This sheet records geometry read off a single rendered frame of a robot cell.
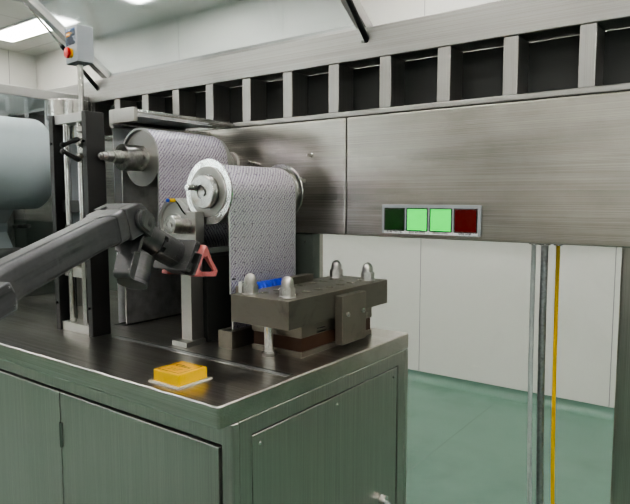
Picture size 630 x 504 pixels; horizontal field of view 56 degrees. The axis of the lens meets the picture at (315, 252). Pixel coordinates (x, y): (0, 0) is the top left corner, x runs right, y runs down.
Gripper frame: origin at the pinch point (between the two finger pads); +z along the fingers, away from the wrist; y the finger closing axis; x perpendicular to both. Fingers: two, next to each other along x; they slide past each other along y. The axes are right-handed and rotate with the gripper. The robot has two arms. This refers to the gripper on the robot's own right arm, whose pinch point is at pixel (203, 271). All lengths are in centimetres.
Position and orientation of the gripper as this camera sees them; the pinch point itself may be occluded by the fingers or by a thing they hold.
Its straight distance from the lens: 129.2
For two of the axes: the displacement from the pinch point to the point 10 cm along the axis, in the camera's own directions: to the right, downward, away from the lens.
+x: 2.7, -9.1, 3.0
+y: 8.1, 0.5, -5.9
